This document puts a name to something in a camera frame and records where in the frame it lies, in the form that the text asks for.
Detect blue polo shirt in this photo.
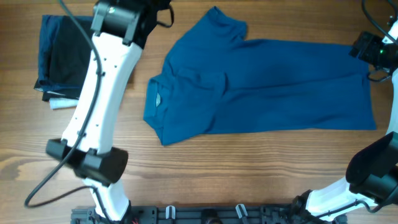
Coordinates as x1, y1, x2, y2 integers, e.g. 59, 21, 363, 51
144, 7, 376, 145

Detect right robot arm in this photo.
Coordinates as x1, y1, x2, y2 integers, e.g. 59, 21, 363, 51
287, 16, 397, 223

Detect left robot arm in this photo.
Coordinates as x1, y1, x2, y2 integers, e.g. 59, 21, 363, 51
46, 0, 172, 223

